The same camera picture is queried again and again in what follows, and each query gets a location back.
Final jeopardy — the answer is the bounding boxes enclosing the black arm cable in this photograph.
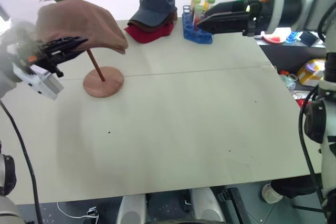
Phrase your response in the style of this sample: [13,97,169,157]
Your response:
[298,6,336,210]
[0,100,44,224]

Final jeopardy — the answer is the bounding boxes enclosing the wooden hat stand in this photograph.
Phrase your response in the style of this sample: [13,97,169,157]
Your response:
[83,48,124,99]

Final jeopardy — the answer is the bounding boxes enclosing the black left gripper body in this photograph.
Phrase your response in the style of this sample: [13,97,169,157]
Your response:
[20,47,64,78]

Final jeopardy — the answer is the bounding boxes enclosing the clear blue plastic bottle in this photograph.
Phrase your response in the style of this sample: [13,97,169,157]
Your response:
[285,30,302,45]

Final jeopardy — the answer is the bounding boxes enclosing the white dish with red contents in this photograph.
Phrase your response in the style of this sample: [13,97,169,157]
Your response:
[260,30,287,45]

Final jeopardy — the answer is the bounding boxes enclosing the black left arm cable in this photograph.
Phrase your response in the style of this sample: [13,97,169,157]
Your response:
[0,100,44,224]

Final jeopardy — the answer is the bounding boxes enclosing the clear plastic bag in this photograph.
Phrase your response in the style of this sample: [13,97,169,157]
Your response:
[278,69,299,92]

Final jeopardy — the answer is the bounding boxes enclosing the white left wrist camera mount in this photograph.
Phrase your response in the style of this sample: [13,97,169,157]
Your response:
[12,62,65,101]

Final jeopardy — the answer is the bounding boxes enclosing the silver rounded robot leg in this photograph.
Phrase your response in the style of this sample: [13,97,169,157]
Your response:
[189,187,227,224]
[115,194,148,224]

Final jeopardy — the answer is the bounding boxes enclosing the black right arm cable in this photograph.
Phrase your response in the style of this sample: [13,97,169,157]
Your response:
[298,6,336,210]

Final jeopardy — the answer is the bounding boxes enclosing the yellow and white toy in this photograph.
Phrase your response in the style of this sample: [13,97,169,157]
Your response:
[296,58,327,88]

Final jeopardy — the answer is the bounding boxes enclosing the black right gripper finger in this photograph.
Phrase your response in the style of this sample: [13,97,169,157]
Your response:
[196,11,249,36]
[205,0,249,17]

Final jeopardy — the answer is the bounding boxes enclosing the red baseball cap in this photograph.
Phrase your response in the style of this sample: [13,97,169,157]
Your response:
[124,21,175,45]

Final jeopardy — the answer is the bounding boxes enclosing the black metal floor stand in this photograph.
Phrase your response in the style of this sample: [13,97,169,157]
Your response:
[216,187,250,224]

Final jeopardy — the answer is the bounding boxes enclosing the black flat device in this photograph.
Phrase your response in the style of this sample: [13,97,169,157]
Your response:
[300,31,320,47]

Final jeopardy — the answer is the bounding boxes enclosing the white floor cable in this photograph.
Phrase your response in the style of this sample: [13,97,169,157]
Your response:
[56,200,101,221]

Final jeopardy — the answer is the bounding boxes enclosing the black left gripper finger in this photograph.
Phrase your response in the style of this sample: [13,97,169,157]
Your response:
[51,47,85,65]
[41,36,89,52]

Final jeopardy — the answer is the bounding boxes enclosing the brown baseball cap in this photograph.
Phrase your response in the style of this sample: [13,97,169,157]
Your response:
[128,11,178,32]

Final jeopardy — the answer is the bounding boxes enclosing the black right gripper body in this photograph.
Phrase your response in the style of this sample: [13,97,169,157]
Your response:
[241,0,271,37]

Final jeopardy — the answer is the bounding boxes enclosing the dark grey baseball cap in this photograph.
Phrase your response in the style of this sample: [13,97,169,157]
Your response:
[130,0,176,27]

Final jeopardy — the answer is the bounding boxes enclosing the blue test tube rack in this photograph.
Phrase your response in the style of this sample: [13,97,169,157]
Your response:
[182,5,214,45]

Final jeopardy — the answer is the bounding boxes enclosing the dark side shelf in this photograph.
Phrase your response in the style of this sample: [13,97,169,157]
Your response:
[254,35,328,109]

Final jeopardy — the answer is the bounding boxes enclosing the white shoe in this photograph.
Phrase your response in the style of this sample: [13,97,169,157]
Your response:
[261,183,285,204]

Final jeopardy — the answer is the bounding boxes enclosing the black trouser leg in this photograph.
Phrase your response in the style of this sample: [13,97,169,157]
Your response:
[270,175,317,200]

